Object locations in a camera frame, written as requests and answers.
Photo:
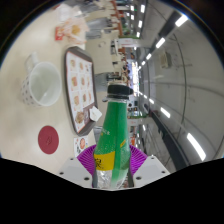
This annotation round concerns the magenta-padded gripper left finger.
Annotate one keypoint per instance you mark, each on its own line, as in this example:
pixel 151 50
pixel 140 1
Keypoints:
pixel 75 170

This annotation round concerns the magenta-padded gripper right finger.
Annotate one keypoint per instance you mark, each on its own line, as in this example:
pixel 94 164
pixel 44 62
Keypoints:
pixel 150 170

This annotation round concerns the green plastic drink bottle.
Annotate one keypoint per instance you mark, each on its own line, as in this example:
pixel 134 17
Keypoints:
pixel 113 133

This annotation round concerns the flat round red coaster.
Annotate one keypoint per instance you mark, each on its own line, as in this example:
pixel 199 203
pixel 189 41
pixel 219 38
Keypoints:
pixel 48 140

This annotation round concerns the group of ceiling lights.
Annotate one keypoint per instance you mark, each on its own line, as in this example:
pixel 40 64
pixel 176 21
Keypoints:
pixel 196 146

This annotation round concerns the white crumpled napkin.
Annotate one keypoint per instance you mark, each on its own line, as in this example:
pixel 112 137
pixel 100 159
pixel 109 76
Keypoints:
pixel 95 114

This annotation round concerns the dark brown food tray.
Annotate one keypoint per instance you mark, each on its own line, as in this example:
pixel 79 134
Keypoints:
pixel 78 86

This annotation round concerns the white polka dot mug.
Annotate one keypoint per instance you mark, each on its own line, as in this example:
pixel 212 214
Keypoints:
pixel 41 83

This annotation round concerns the ceiling air conditioner unit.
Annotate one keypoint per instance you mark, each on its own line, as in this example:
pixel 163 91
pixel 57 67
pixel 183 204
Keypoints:
pixel 164 60

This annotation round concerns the red white snack packet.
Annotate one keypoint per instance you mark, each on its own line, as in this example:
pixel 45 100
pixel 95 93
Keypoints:
pixel 59 33

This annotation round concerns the clear plastic food bag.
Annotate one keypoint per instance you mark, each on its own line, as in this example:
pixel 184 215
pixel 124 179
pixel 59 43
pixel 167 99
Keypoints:
pixel 75 29

